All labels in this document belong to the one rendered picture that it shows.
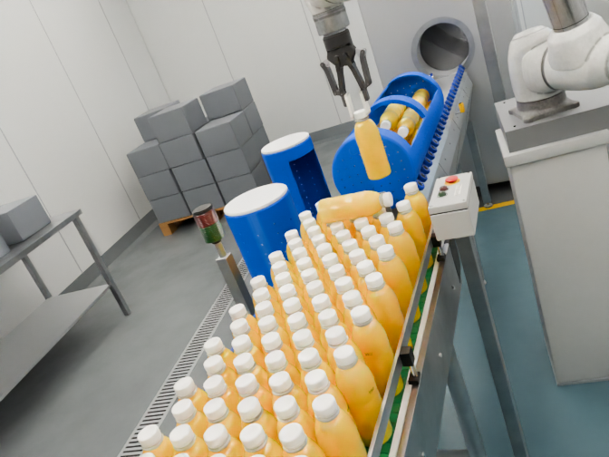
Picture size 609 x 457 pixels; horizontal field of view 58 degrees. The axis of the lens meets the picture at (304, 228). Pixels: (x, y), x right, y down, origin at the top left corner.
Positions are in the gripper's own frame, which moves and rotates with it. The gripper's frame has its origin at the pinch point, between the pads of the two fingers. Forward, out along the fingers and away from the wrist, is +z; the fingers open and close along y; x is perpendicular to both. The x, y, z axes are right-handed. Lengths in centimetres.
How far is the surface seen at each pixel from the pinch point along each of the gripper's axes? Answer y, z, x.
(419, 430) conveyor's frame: -15, 52, 70
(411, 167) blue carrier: -5.0, 28.1, -18.4
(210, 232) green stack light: 43, 18, 30
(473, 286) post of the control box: -20, 57, 11
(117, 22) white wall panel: 397, -84, -434
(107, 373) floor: 235, 136, -60
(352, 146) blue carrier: 12.1, 16.6, -18.1
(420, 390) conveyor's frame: -15, 49, 62
